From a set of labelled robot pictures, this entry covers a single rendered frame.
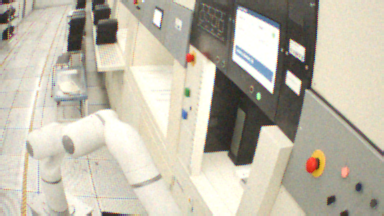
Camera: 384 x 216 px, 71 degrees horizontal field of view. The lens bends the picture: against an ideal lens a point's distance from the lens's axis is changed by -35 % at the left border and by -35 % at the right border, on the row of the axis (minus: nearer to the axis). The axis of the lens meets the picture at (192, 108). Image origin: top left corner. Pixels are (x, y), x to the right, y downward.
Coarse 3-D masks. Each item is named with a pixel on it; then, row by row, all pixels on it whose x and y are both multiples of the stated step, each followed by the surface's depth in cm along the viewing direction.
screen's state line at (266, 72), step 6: (240, 48) 121; (240, 54) 121; (246, 54) 117; (246, 60) 117; (252, 60) 113; (252, 66) 114; (258, 66) 110; (264, 66) 107; (264, 72) 107; (270, 72) 103; (270, 78) 104
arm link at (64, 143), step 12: (84, 120) 99; (96, 120) 101; (36, 132) 117; (48, 132) 114; (60, 132) 97; (72, 132) 94; (84, 132) 96; (96, 132) 99; (36, 144) 116; (48, 144) 114; (60, 144) 108; (72, 144) 93; (84, 144) 95; (96, 144) 99; (36, 156) 117; (48, 156) 117; (72, 156) 96
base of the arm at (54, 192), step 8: (48, 184) 129; (56, 184) 130; (48, 192) 131; (56, 192) 131; (64, 192) 138; (48, 200) 133; (56, 200) 133; (64, 200) 137; (48, 208) 136; (56, 208) 134; (64, 208) 137; (72, 208) 142
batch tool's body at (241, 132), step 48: (240, 0) 116; (288, 0) 88; (192, 48) 165; (288, 48) 92; (192, 96) 166; (240, 96) 185; (288, 96) 95; (192, 144) 166; (240, 144) 178; (288, 144) 92; (192, 192) 167; (240, 192) 161
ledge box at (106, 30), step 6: (102, 24) 369; (108, 24) 371; (114, 24) 373; (96, 30) 373; (102, 30) 371; (108, 30) 373; (114, 30) 375; (96, 36) 373; (102, 36) 375; (108, 36) 377; (114, 36) 380; (96, 42) 376; (102, 42) 379; (108, 42) 381; (114, 42) 384
